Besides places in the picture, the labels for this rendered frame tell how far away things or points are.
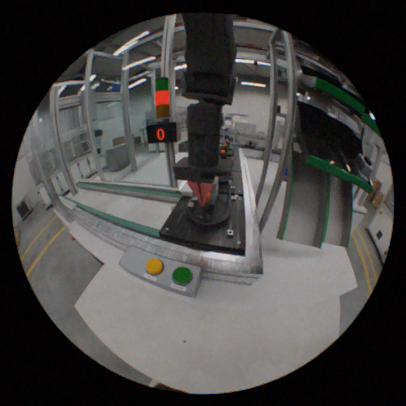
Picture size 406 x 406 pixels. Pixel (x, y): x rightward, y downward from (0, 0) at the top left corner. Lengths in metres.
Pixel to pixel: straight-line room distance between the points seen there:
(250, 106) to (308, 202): 10.66
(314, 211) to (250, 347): 0.41
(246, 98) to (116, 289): 11.19
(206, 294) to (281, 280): 0.24
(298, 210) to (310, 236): 0.09
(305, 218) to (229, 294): 0.30
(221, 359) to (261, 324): 0.14
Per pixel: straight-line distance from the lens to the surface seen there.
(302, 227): 0.39
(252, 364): 0.43
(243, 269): 0.31
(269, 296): 0.42
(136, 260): 0.34
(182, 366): 0.41
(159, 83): 0.48
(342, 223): 0.52
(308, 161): 0.28
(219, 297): 0.38
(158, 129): 0.46
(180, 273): 0.28
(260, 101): 11.05
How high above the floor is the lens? 1.23
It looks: 37 degrees down
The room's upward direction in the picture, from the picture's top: straight up
